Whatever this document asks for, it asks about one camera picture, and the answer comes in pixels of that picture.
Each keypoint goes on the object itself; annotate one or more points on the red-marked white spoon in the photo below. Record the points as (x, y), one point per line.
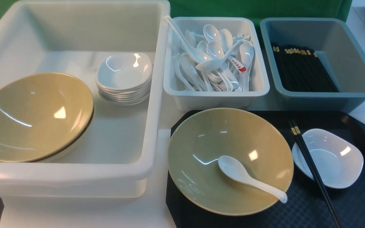
(237, 64)

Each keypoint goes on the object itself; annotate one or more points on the white square sauce dish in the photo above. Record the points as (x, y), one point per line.
(338, 162)

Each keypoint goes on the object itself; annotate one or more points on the stacked yellow bowl top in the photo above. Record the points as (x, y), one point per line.
(43, 116)

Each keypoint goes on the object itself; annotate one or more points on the long white ladle spoon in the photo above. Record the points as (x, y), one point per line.
(196, 55)

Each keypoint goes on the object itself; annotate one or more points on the black chopsticks bundle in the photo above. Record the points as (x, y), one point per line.
(301, 70)

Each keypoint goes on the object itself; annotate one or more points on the large white plastic tub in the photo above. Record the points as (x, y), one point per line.
(72, 37)

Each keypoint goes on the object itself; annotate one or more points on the green backdrop cloth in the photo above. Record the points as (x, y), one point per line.
(256, 10)

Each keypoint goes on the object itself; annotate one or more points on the white soup spoon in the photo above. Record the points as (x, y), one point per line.
(234, 169)

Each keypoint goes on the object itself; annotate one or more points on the white spoon bin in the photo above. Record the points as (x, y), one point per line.
(258, 84)

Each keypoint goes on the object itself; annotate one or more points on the grey-blue chopstick bin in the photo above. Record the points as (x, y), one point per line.
(337, 49)

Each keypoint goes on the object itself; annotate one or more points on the stack of white sauce dishes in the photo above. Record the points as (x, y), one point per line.
(125, 78)

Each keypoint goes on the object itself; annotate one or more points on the black chopstick pair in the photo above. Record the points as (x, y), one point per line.
(313, 169)

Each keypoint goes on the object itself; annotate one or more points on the pile of white spoons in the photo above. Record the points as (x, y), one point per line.
(217, 74)

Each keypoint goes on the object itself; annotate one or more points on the yellow noodle bowl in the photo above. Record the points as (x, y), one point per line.
(199, 141)

